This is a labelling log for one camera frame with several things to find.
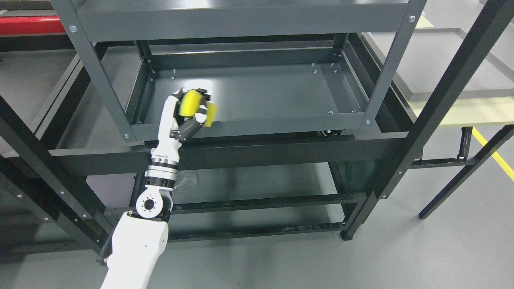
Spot white robotic left hand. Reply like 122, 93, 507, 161
151, 88, 206, 166

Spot green and yellow sponge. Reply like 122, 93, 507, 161
178, 88, 218, 127

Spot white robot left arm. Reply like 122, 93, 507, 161
101, 154, 179, 289

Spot grey metal shelf cart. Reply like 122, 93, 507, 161
51, 0, 426, 142

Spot clear plastic bag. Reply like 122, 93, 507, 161
173, 170, 200, 193

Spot black metal shelving rack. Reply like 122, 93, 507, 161
1, 0, 513, 262

